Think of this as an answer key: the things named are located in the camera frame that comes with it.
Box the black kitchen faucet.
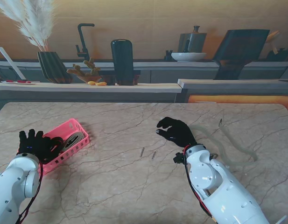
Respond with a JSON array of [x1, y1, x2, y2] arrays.
[[75, 23, 95, 62]]

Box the pink plastic storage basket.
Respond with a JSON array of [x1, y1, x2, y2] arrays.
[[16, 118, 90, 176]]

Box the cactus plant in bowl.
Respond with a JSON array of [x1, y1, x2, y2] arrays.
[[66, 57, 102, 84]]

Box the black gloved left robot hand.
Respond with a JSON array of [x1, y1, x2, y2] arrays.
[[19, 129, 65, 164]]

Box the red black left arm cables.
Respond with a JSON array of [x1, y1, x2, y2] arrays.
[[16, 161, 44, 224]]

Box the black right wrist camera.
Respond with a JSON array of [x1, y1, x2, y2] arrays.
[[173, 152, 185, 164]]

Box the plate with red slices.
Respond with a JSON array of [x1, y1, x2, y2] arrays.
[[0, 79, 36, 85]]

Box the dark ribbed vase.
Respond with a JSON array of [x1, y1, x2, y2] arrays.
[[37, 51, 73, 84]]

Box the small black holder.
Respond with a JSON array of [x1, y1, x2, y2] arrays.
[[164, 49, 174, 62]]

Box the white pampas grass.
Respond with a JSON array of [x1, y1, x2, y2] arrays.
[[0, 0, 55, 52]]

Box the white speckled bowl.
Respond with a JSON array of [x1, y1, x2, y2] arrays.
[[171, 52, 207, 62]]

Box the dark utensil holder with utensils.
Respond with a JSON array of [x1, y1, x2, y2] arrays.
[[266, 30, 288, 62]]

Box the tall dark canister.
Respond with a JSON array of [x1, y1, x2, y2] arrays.
[[110, 39, 135, 86]]

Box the white leaning board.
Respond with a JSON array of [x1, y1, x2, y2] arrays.
[[0, 46, 26, 81]]

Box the red black arm cables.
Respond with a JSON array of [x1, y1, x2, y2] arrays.
[[16, 161, 44, 224], [183, 149, 217, 220]]

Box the beige braided belt black leather ends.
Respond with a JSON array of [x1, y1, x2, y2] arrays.
[[63, 131, 85, 150]]

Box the red black right arm cables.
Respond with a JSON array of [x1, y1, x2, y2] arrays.
[[183, 149, 217, 220]]

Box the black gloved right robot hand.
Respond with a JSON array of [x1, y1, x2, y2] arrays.
[[155, 117, 197, 148]]

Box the grey pot with lid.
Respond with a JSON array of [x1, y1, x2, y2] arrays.
[[177, 25, 207, 53]]

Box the grey counter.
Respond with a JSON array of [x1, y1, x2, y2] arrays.
[[177, 78, 288, 104]]

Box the pale beige webbing belt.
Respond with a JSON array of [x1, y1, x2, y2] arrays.
[[189, 118, 258, 167]]

